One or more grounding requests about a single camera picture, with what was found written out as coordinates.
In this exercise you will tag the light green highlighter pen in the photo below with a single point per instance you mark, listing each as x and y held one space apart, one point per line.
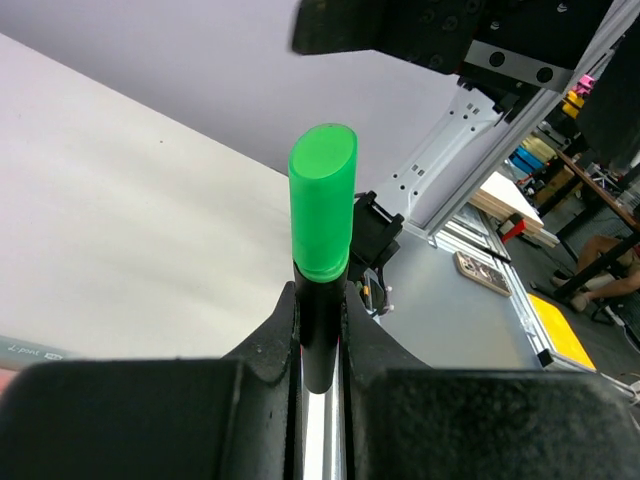
18 354

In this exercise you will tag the smartphone in patterned case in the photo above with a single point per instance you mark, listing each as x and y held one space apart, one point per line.
481 274

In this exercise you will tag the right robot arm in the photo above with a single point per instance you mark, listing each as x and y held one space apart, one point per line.
502 53

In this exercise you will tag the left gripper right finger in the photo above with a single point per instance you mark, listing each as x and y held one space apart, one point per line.
406 420

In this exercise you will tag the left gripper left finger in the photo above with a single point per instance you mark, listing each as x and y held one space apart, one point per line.
233 417

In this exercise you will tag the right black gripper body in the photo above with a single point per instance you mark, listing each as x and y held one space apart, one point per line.
438 34

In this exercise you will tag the black green-tipped highlighter pen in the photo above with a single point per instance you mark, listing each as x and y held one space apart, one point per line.
320 307

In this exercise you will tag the bright green pen cap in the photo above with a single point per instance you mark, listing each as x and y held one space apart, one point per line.
322 175

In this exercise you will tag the yellow panel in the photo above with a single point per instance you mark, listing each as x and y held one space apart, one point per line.
565 341

